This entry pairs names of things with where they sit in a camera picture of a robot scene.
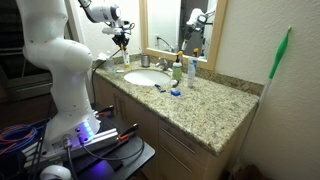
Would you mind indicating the slim bottle with yellow cap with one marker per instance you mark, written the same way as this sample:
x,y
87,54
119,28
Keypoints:
x,y
180,53

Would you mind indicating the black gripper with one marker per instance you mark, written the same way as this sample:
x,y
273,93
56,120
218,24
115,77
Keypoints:
x,y
120,38

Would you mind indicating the black cart top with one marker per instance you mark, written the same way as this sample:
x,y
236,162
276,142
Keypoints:
x,y
133,153

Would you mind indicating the green soap pump bottle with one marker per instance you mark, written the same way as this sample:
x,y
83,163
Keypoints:
x,y
177,70

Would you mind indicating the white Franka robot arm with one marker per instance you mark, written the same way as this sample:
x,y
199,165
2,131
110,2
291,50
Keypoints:
x,y
60,66

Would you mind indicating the chrome faucet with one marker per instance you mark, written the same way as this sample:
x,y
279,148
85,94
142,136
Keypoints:
x,y
162,64

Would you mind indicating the wooden vanity cabinet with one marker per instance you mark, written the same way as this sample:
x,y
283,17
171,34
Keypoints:
x,y
143,120

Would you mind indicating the clear spray bottle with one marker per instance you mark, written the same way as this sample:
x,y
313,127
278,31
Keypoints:
x,y
191,71

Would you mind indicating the clear plastic bottle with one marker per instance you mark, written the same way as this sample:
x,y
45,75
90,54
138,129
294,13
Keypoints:
x,y
109,61

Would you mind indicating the blue razor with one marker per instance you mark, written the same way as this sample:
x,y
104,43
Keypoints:
x,y
159,87

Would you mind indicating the metal cup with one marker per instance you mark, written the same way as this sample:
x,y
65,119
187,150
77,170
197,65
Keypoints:
x,y
145,61

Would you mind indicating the white oval sink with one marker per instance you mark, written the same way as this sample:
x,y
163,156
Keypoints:
x,y
146,77

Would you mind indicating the white round device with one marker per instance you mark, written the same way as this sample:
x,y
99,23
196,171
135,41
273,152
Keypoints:
x,y
55,172

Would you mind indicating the black clamp with orange tips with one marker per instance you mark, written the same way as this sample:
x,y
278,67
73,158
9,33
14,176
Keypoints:
x,y
128,131
106,110

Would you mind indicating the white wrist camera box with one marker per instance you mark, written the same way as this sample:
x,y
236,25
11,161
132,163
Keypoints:
x,y
115,30

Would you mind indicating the aluminium rail robot base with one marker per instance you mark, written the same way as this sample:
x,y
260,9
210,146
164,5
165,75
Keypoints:
x,y
100,140

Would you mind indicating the white contact lens case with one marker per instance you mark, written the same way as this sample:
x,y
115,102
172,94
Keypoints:
x,y
119,71

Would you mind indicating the wood framed mirror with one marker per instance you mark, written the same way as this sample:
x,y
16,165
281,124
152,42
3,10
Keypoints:
x,y
213,50

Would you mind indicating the white bottle with yellow lid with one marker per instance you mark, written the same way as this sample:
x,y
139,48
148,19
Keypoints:
x,y
123,55

